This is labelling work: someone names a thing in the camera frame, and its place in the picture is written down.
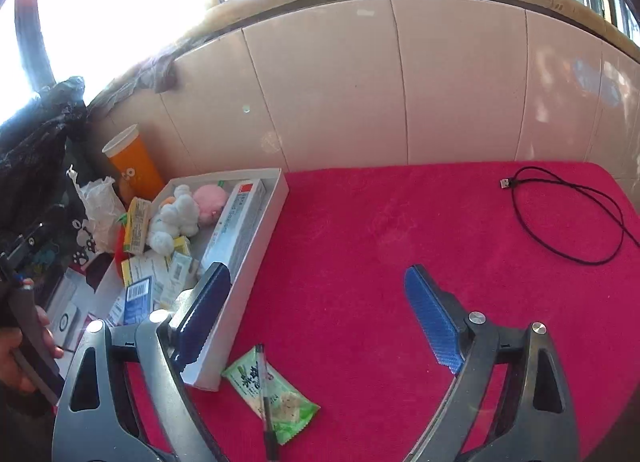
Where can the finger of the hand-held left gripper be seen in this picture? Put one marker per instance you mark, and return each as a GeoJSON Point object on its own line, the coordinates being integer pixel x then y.
{"type": "Point", "coordinates": [22, 242]}

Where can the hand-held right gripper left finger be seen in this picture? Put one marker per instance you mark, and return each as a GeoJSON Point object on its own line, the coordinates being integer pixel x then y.
{"type": "Point", "coordinates": [200, 312]}

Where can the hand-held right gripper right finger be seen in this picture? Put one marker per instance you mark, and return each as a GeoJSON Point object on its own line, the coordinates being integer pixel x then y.
{"type": "Point", "coordinates": [432, 317]}

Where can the white box with yellow-grey label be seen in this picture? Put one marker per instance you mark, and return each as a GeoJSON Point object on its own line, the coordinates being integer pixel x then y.
{"type": "Point", "coordinates": [164, 294]}

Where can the white barcode label box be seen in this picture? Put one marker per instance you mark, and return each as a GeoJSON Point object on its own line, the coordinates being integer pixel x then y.
{"type": "Point", "coordinates": [181, 269]}

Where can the blue label medicine box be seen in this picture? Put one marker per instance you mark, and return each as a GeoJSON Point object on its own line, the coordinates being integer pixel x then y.
{"type": "Point", "coordinates": [137, 299]}

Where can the white tray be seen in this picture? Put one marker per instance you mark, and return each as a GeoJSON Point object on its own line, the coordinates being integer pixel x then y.
{"type": "Point", "coordinates": [252, 262]}

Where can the white plush toy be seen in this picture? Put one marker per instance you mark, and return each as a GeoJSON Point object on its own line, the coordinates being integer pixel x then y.
{"type": "Point", "coordinates": [172, 219]}

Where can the yellow tissue pack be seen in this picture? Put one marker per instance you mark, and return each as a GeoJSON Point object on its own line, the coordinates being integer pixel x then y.
{"type": "Point", "coordinates": [136, 227]}

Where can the pink plush toy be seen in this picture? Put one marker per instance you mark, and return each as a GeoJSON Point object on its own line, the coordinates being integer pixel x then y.
{"type": "Point", "coordinates": [210, 199]}

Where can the person's left forearm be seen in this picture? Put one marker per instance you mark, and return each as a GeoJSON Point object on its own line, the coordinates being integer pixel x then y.
{"type": "Point", "coordinates": [25, 432]}

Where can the person's left hand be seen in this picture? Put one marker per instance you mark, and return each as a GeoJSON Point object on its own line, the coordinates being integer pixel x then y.
{"type": "Point", "coordinates": [10, 357]}

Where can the cartoon print bag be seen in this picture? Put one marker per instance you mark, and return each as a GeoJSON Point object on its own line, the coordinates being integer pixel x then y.
{"type": "Point", "coordinates": [80, 242]}

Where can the yellow box with barcode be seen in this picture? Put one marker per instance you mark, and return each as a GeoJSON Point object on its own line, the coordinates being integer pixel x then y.
{"type": "Point", "coordinates": [181, 244]}

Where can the yellow and white medicine box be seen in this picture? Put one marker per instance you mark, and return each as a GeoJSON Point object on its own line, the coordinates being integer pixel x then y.
{"type": "Point", "coordinates": [142, 269]}

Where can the white crumpled plastic bag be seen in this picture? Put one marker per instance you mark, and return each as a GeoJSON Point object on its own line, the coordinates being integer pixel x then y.
{"type": "Point", "coordinates": [100, 212]}

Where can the long white sealant box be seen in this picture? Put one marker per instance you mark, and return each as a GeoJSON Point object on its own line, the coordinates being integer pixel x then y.
{"type": "Point", "coordinates": [235, 222]}

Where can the black bag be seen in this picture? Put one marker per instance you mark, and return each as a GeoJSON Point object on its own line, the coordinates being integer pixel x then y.
{"type": "Point", "coordinates": [35, 142]}

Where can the red cloth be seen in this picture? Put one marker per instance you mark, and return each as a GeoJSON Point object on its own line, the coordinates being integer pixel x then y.
{"type": "Point", "coordinates": [375, 222]}

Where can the black pen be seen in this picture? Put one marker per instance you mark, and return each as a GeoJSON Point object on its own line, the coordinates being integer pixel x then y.
{"type": "Point", "coordinates": [265, 407]}

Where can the green snack packet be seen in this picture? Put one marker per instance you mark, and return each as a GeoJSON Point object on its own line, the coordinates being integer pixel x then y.
{"type": "Point", "coordinates": [285, 402]}

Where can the orange cup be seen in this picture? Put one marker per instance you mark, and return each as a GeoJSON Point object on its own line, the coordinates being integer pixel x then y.
{"type": "Point", "coordinates": [137, 167]}

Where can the grey cloth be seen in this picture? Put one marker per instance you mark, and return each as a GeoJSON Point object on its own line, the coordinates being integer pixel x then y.
{"type": "Point", "coordinates": [160, 70]}

